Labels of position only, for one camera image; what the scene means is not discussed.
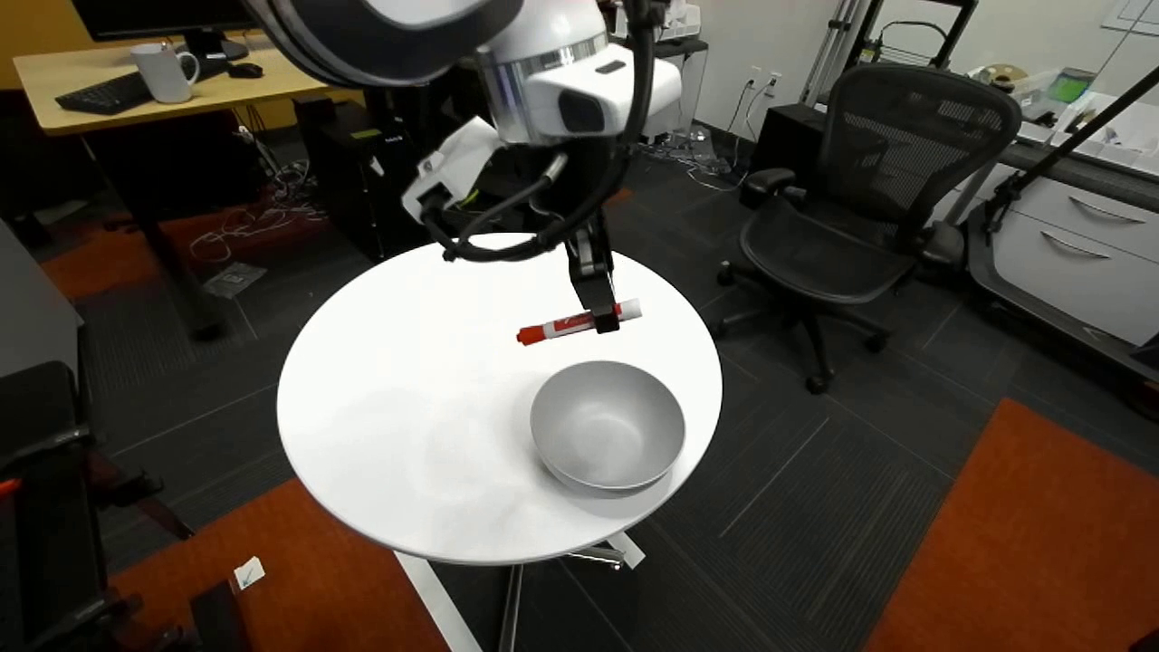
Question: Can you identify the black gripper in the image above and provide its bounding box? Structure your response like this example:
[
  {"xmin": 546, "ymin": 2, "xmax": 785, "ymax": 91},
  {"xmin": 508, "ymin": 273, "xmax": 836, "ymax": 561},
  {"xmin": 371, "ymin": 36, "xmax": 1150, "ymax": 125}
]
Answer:
[{"xmin": 538, "ymin": 137, "xmax": 633, "ymax": 324}]

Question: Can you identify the red marker with white cap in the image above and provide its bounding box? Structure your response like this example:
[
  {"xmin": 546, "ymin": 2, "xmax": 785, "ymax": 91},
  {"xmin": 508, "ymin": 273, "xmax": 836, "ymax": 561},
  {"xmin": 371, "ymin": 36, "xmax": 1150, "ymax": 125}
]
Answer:
[{"xmin": 515, "ymin": 301, "xmax": 644, "ymax": 351}]

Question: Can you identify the grey metal bowl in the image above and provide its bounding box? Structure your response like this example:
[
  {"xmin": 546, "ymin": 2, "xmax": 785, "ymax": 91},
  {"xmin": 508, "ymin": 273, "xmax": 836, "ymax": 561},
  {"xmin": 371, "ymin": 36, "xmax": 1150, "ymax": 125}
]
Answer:
[{"xmin": 527, "ymin": 359, "xmax": 690, "ymax": 498}]

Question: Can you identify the black computer box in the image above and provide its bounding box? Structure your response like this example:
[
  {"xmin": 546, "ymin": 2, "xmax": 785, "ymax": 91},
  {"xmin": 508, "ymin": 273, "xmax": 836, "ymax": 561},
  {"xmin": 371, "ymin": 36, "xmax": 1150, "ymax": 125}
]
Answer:
[{"xmin": 752, "ymin": 96, "xmax": 840, "ymax": 188}]

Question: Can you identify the black mesh office chair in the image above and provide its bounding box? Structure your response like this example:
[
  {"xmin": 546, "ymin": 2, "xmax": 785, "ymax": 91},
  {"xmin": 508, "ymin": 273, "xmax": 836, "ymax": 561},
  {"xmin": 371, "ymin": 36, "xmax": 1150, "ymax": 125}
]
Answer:
[{"xmin": 713, "ymin": 58, "xmax": 1027, "ymax": 397}]

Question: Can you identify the white metal table base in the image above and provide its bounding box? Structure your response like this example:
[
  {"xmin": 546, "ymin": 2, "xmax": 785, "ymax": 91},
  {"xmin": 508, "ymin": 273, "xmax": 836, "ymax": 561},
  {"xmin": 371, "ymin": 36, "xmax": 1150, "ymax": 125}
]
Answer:
[{"xmin": 392, "ymin": 530, "xmax": 653, "ymax": 652}]

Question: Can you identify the black tripod stand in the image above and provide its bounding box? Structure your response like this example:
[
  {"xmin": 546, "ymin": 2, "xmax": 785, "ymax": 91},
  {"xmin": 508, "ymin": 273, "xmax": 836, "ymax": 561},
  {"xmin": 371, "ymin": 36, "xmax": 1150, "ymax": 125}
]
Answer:
[{"xmin": 802, "ymin": 0, "xmax": 987, "ymax": 78}]

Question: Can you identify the light wooden desk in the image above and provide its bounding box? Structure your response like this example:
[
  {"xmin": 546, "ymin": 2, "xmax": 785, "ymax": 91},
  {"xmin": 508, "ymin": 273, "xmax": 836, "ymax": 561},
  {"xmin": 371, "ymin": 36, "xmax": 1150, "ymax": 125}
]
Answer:
[{"xmin": 10, "ymin": 32, "xmax": 334, "ymax": 343}]

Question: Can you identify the small white floor tag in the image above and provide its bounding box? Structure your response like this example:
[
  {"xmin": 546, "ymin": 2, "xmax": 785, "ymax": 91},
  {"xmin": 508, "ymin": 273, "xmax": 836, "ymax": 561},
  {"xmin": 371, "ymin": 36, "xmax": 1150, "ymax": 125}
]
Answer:
[{"xmin": 228, "ymin": 554, "xmax": 272, "ymax": 594}]

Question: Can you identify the white mug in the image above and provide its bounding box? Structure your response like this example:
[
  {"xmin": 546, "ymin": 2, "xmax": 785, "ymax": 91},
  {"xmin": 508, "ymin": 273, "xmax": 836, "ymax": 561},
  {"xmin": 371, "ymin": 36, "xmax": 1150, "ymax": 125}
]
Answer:
[{"xmin": 126, "ymin": 38, "xmax": 208, "ymax": 110}]

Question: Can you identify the white drawer cabinet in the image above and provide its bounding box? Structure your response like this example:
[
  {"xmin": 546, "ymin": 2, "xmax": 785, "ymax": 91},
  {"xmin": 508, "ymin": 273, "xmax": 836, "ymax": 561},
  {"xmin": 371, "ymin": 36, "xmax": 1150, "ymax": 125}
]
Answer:
[{"xmin": 989, "ymin": 169, "xmax": 1159, "ymax": 351}]

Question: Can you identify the black monitor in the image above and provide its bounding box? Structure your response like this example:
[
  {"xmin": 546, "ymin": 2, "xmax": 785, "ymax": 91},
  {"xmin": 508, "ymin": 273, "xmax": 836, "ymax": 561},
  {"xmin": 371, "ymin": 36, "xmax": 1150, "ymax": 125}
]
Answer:
[{"xmin": 68, "ymin": 0, "xmax": 254, "ymax": 65}]

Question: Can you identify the green box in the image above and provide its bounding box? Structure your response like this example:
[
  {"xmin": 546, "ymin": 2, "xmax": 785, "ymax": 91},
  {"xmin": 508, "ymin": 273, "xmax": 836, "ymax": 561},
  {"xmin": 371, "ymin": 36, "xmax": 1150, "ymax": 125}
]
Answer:
[{"xmin": 1047, "ymin": 65, "xmax": 1097, "ymax": 110}]

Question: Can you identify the black keyboard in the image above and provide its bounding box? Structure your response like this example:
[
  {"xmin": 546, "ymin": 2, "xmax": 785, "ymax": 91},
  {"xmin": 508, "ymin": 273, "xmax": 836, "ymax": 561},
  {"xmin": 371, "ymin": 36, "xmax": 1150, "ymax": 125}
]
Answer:
[{"xmin": 53, "ymin": 68, "xmax": 156, "ymax": 120}]

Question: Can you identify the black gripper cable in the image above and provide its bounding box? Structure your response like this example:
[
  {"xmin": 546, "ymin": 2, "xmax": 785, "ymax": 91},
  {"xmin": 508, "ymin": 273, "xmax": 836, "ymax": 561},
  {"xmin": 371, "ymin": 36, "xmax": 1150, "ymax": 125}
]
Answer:
[{"xmin": 416, "ymin": 0, "xmax": 665, "ymax": 264}]

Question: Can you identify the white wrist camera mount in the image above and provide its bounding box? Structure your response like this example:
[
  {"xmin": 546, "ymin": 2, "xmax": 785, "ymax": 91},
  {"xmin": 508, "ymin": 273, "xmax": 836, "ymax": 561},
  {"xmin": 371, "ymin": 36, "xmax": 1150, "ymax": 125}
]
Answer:
[{"xmin": 398, "ymin": 111, "xmax": 508, "ymax": 228}]

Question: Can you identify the black support post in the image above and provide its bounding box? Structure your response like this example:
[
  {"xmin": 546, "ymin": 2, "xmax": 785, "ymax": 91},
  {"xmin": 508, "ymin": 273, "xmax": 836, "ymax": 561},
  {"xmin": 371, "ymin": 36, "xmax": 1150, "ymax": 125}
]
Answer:
[{"xmin": 182, "ymin": 577, "xmax": 254, "ymax": 652}]

